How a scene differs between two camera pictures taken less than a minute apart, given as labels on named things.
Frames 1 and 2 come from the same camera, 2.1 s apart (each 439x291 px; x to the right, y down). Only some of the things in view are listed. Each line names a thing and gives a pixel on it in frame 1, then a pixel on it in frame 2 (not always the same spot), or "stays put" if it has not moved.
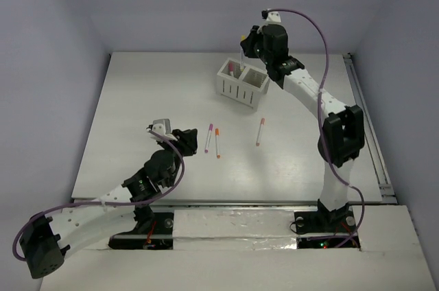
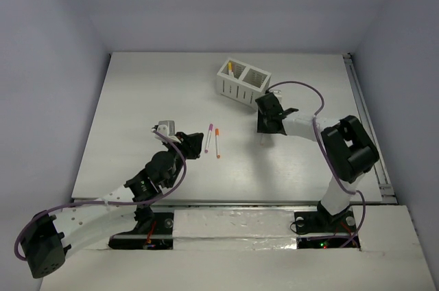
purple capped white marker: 208,136 stays put
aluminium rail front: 207,202 stays put
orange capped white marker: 217,143 stays put
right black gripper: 248,42 -> 261,125
